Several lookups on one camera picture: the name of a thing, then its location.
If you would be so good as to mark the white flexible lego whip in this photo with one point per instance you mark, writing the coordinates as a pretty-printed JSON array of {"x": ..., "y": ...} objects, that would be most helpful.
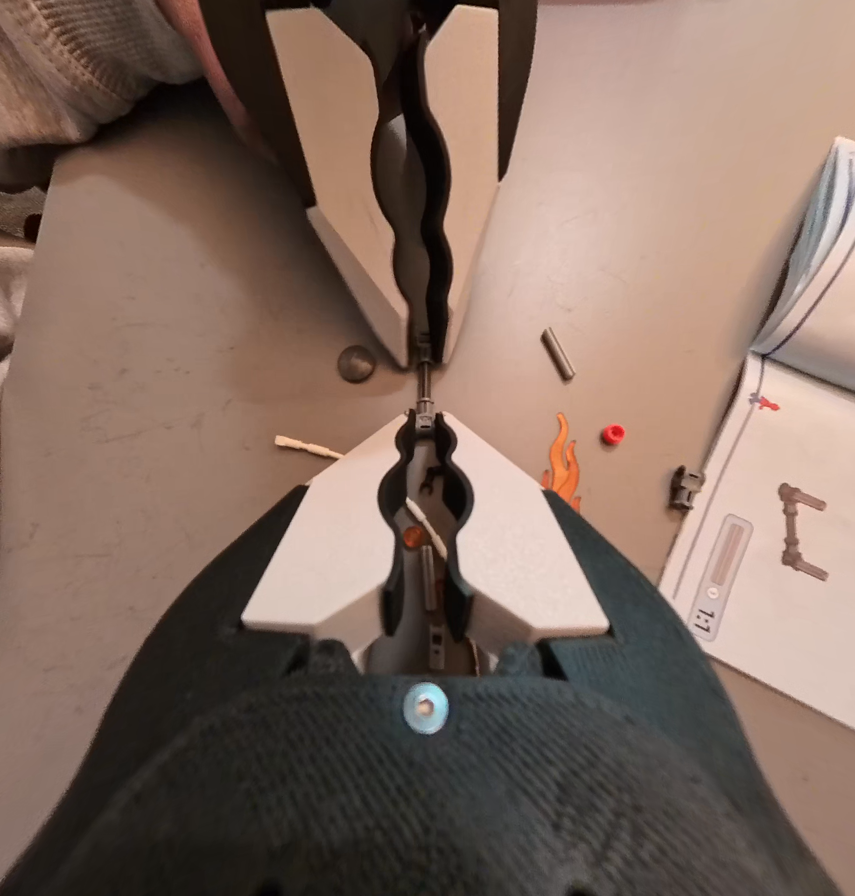
[{"x": 308, "y": 446}]

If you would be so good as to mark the dark grey lego connector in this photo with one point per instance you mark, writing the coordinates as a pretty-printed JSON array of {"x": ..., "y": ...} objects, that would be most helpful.
[{"x": 686, "y": 488}]

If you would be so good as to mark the transparent orange lego flame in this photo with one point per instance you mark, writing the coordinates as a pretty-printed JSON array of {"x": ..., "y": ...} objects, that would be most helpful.
[{"x": 562, "y": 462}]

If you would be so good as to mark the grey lego technic bar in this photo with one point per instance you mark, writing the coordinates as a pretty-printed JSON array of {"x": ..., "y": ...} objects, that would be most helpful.
[{"x": 427, "y": 574}]

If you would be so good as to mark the black lego claw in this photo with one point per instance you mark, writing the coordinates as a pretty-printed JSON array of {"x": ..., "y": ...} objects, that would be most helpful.
[{"x": 431, "y": 479}]

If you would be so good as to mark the lego instruction booklet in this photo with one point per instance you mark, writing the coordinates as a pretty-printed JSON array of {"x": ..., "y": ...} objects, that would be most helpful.
[{"x": 784, "y": 490}]

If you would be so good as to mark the grey lego dome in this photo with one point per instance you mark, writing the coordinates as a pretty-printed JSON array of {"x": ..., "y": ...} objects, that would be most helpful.
[{"x": 356, "y": 364}]

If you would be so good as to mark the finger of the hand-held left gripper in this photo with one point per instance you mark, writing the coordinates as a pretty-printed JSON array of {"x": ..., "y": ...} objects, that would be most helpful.
[
  {"x": 469, "y": 140},
  {"x": 329, "y": 140}
]

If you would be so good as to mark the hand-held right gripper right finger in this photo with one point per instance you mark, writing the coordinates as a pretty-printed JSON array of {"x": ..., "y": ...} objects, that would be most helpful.
[{"x": 532, "y": 560}]

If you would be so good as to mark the person's left hand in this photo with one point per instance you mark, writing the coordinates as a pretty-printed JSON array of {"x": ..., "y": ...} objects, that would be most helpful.
[{"x": 189, "y": 28}]

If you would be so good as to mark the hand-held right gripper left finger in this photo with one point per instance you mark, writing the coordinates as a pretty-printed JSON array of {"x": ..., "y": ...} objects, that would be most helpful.
[{"x": 315, "y": 560}]

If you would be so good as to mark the light grey lego axle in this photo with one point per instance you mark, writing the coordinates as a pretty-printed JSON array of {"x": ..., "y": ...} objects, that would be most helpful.
[{"x": 558, "y": 353}]

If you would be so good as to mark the orange round lego stud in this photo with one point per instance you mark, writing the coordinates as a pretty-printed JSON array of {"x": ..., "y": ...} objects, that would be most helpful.
[{"x": 413, "y": 537}]

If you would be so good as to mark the red round lego stud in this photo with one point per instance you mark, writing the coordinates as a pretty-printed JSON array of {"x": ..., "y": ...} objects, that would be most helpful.
[{"x": 613, "y": 434}]

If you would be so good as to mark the person's left forearm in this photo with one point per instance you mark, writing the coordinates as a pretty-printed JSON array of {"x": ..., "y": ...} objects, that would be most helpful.
[{"x": 63, "y": 70}]

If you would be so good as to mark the grey lego connector rod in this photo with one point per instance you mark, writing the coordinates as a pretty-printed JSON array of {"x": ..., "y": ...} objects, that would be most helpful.
[{"x": 425, "y": 381}]

